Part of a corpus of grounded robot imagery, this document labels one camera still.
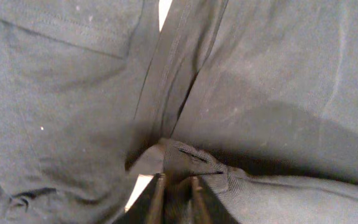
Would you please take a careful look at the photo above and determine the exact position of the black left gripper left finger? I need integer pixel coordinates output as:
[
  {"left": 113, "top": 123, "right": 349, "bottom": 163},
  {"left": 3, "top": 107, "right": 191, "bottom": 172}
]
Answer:
[{"left": 113, "top": 174, "right": 166, "bottom": 224}]

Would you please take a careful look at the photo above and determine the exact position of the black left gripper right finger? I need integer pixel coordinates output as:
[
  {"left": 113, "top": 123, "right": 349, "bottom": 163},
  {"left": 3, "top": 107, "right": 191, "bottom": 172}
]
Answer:
[{"left": 191, "top": 177, "right": 239, "bottom": 224}]

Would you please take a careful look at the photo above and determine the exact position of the black polo shirt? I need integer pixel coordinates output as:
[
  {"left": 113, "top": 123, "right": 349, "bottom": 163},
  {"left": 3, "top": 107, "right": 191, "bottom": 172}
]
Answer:
[{"left": 135, "top": 0, "right": 358, "bottom": 223}]

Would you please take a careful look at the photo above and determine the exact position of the black t-shirt with label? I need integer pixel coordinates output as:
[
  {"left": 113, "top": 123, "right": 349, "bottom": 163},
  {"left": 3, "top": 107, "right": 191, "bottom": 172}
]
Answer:
[{"left": 0, "top": 0, "right": 159, "bottom": 223}]

